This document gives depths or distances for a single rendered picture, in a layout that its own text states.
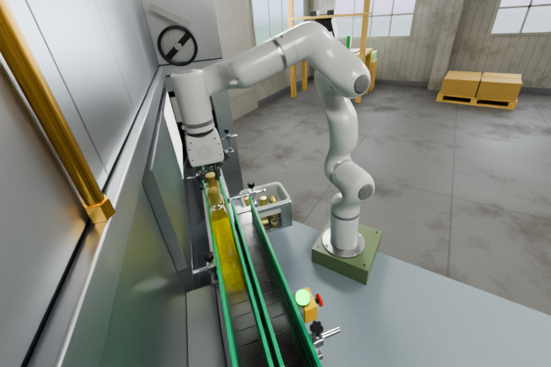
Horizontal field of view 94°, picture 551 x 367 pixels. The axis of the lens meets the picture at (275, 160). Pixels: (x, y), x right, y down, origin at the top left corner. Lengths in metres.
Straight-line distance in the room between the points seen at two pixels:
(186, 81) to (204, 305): 0.63
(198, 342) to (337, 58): 0.84
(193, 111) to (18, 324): 0.54
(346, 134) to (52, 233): 0.78
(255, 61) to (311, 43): 0.16
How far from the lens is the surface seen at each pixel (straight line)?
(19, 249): 0.29
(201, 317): 0.87
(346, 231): 1.15
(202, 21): 1.72
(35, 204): 0.32
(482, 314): 1.36
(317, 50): 0.77
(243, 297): 0.87
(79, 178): 0.36
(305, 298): 0.88
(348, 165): 1.00
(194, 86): 0.69
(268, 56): 0.72
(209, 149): 0.76
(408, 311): 1.25
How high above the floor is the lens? 1.77
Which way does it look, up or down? 30 degrees down
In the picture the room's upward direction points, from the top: 5 degrees counter-clockwise
